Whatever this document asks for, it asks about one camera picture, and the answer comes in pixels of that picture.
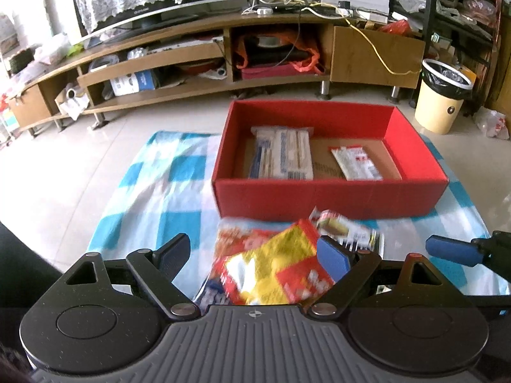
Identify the pink flat box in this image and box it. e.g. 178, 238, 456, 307
240, 64, 316, 81

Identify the black bin liner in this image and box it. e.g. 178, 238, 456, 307
422, 61, 475, 98

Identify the cream trash bin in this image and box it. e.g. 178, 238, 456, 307
414, 59, 476, 135

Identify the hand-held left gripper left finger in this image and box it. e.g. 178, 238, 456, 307
62, 232, 200, 322

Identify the blue striped snack packet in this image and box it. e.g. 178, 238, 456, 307
248, 126, 315, 181

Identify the blue white carton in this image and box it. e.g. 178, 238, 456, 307
110, 70, 158, 96

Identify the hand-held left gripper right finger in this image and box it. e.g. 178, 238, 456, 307
309, 235, 446, 322

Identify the blue white checked blanket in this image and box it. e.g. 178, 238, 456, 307
86, 130, 509, 308

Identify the red plastic bag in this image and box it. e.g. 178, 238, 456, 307
377, 20, 412, 35

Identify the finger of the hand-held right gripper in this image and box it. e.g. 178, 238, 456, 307
425, 235, 498, 267

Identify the white crumpled bag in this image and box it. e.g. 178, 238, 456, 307
56, 83, 91, 120

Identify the silver red snack packet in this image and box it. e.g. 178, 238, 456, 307
309, 207, 385, 258

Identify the white plastic bag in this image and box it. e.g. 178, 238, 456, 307
473, 107, 511, 140

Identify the wooden tv stand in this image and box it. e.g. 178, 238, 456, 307
8, 10, 426, 132

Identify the black shelf rack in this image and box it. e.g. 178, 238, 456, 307
389, 0, 511, 108

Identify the red yellow snack packet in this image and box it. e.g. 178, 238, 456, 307
221, 220, 336, 307

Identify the yellow cable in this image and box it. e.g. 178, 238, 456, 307
347, 15, 423, 76

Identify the orange plastic bag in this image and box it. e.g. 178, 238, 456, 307
235, 34, 322, 75

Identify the red cardboard box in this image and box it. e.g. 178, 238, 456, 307
211, 100, 450, 222

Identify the white red snack packet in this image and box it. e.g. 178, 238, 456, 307
331, 145, 383, 181

